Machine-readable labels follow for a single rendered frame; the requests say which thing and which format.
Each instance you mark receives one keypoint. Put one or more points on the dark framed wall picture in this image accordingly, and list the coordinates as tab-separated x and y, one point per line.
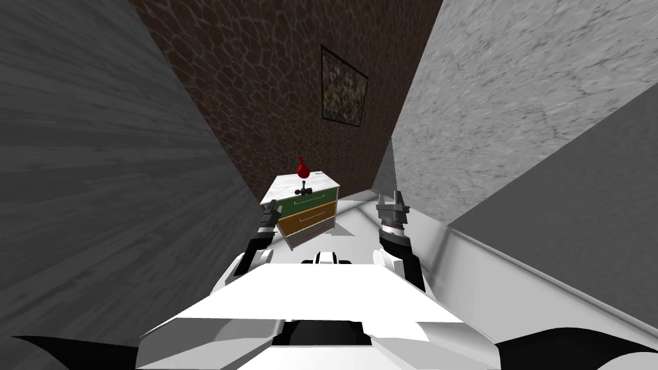
343	87

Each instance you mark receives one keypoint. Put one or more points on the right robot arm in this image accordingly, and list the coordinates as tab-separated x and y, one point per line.
407	259

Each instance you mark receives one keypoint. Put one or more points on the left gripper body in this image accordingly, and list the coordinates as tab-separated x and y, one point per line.
270	217

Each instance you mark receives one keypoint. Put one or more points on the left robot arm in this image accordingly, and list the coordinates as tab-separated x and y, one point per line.
251	255

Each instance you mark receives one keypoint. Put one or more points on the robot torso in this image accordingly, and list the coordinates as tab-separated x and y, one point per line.
318	293

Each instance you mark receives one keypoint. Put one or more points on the white dresser with coloured drawers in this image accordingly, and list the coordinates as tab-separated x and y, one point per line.
308	216

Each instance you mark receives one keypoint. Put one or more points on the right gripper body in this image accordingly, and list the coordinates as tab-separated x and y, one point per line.
393	213

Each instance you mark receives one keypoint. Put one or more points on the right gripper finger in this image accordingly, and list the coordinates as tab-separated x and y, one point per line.
382	199
397	198

